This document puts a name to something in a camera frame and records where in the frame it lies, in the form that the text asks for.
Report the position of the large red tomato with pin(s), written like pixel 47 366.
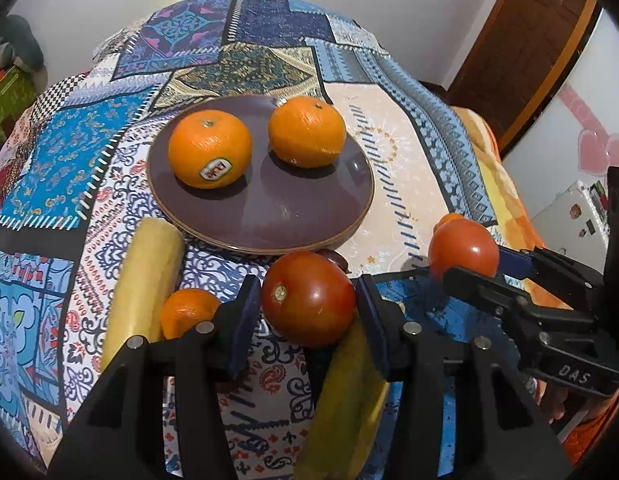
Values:
pixel 309 298

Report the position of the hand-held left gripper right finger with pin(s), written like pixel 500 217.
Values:
pixel 372 320

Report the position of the orange blanket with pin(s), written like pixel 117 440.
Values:
pixel 484 150

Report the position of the purple round plate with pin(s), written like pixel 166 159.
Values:
pixel 269 195

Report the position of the pink heart wall sticker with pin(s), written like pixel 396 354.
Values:
pixel 602 147

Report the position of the white cabinet with magnets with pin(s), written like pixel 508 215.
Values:
pixel 572 215

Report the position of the pale yellow banana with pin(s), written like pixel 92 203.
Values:
pixel 142 280

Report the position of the patchwork printed tablecloth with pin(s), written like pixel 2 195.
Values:
pixel 64 170

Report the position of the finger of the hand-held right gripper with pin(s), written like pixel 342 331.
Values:
pixel 482 292
pixel 517 262

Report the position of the orange with sticker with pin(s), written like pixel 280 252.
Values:
pixel 209 149

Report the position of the small mandarin orange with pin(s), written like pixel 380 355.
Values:
pixel 188 312
pixel 449 219

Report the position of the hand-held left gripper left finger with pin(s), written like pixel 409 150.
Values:
pixel 245 317

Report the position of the brown wooden door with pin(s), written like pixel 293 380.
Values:
pixel 519 45

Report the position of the plain large orange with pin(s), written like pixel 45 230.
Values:
pixel 307 132

